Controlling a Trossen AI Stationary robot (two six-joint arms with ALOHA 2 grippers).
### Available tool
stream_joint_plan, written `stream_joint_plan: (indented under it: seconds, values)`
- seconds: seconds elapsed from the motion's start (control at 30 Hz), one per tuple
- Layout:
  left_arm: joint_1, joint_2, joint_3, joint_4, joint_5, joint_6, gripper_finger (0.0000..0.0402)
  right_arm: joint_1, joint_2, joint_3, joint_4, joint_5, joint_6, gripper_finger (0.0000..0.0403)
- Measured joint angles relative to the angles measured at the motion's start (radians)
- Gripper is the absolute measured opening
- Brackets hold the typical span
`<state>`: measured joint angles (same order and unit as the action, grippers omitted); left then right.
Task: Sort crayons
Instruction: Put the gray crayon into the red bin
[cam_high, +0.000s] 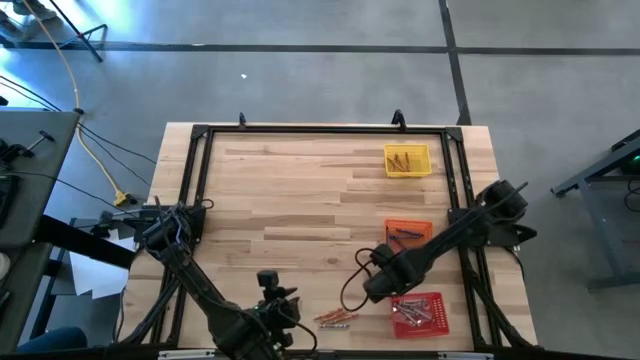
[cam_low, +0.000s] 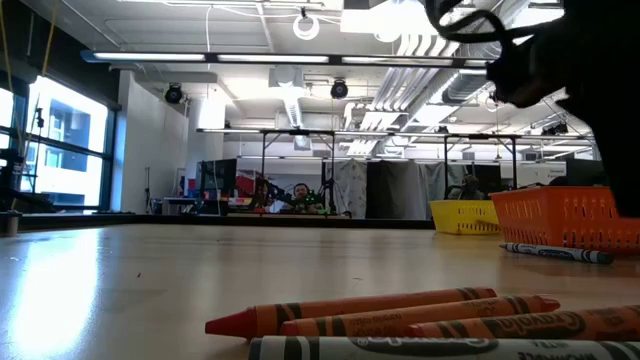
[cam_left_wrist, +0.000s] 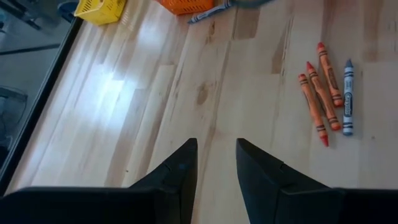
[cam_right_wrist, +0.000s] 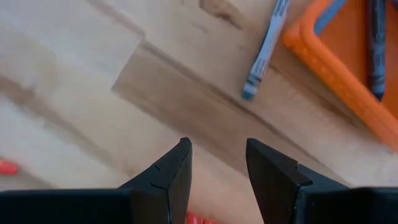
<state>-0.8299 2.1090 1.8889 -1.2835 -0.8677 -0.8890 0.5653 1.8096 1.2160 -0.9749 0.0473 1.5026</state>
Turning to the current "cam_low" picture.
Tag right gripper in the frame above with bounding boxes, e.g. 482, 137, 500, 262
487, 29, 640, 219

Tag blue crayon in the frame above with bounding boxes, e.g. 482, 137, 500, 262
499, 241, 615, 266

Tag black monitor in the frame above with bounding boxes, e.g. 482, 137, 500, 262
566, 157, 609, 187
199, 158, 239, 201

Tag orange plastic basket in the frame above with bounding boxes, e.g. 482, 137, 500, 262
489, 186, 640, 256

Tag person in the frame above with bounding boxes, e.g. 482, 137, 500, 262
279, 182, 326, 215
452, 172, 489, 201

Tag yellow plastic basket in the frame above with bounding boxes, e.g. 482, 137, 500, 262
428, 199, 501, 236

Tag black curtain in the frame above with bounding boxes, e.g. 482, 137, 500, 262
366, 159, 431, 220

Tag orange crayon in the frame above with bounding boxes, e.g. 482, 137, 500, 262
204, 286, 499, 341
407, 304, 640, 342
279, 294, 562, 337

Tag white curtain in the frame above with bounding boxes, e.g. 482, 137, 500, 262
324, 159, 369, 219

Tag black round ceiling fixture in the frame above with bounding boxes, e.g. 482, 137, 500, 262
329, 78, 350, 100
163, 82, 184, 105

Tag white crayon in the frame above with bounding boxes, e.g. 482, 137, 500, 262
248, 335, 640, 360

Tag black metal rig frame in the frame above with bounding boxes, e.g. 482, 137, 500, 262
443, 132, 519, 191
258, 128, 337, 216

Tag black right camera cable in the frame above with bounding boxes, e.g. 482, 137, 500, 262
424, 0, 509, 46

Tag white hanging cable coil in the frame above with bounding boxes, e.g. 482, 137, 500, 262
292, 12, 321, 41

